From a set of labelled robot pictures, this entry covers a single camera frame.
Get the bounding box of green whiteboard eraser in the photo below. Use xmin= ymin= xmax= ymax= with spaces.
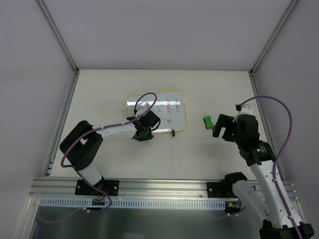
xmin=203 ymin=116 xmax=214 ymax=129

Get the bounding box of small whiteboard with yellow frame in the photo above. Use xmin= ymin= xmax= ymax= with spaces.
xmin=126 ymin=90 xmax=187 ymax=133

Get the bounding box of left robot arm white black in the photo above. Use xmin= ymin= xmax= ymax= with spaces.
xmin=59 ymin=111 xmax=161 ymax=195

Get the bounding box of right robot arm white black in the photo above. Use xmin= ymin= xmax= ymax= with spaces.
xmin=212 ymin=114 xmax=315 ymax=239

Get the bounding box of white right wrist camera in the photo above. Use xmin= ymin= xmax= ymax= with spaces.
xmin=232 ymin=104 xmax=254 ymax=122

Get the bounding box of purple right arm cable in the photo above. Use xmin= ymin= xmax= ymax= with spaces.
xmin=239 ymin=96 xmax=305 ymax=239

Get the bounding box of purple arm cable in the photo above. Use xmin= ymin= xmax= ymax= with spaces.
xmin=239 ymin=96 xmax=305 ymax=239
xmin=37 ymin=92 xmax=158 ymax=224

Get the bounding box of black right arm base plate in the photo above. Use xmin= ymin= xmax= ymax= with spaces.
xmin=206 ymin=182 xmax=236 ymax=198

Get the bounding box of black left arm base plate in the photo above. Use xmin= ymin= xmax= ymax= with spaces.
xmin=74 ymin=179 xmax=119 ymax=196

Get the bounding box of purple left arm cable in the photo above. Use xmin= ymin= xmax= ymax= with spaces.
xmin=37 ymin=92 xmax=158 ymax=224

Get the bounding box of white slotted cable duct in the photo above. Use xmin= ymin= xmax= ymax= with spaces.
xmin=39 ymin=197 xmax=226 ymax=211

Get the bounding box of aluminium mounting rail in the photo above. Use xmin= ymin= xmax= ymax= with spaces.
xmin=28 ymin=176 xmax=299 ymax=202

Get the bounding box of right aluminium frame post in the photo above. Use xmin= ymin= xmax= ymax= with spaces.
xmin=250 ymin=0 xmax=300 ymax=75

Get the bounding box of aluminium frame post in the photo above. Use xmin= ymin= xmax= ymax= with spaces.
xmin=250 ymin=0 xmax=300 ymax=75
xmin=35 ymin=0 xmax=79 ymax=74

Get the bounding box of left aluminium frame post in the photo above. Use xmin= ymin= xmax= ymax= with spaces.
xmin=35 ymin=0 xmax=79 ymax=74

